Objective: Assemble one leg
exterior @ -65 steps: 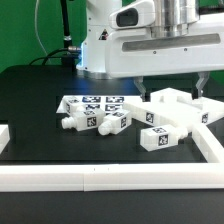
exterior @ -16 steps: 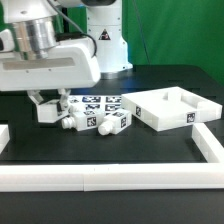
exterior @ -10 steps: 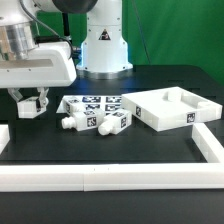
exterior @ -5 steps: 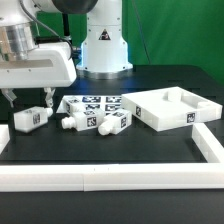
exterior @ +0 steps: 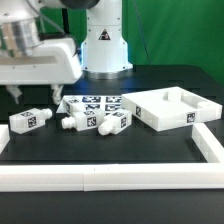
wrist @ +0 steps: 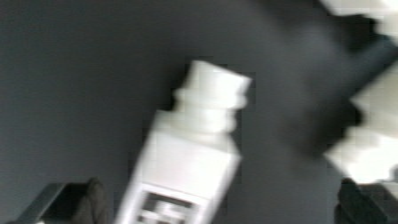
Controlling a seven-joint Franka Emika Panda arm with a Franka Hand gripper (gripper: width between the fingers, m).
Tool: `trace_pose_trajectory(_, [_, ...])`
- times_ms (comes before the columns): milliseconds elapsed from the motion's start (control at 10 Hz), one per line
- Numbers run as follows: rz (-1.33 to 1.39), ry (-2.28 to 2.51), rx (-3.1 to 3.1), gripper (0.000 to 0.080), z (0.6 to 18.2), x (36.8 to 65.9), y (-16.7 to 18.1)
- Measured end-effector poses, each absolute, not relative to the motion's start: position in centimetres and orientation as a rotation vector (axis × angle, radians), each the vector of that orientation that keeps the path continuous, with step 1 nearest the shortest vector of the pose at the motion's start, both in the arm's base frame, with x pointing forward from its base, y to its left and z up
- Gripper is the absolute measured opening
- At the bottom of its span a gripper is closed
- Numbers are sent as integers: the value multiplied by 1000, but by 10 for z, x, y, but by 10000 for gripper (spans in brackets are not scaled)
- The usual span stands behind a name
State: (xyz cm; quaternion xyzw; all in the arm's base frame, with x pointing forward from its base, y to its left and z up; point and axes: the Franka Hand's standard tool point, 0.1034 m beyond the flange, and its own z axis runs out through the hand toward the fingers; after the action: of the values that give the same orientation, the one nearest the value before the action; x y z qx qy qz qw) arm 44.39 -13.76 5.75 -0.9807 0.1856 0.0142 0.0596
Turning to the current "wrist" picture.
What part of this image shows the white square tabletop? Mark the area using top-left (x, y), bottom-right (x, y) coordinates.
top-left (321, 0), bottom-right (398, 184)

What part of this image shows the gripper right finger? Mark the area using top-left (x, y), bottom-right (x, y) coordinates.
top-left (333, 178), bottom-right (398, 224)

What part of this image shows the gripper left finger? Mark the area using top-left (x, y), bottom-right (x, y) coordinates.
top-left (13, 178), bottom-right (109, 224)

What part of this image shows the white table leg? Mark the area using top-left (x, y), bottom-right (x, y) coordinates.
top-left (113, 61), bottom-right (250, 224)

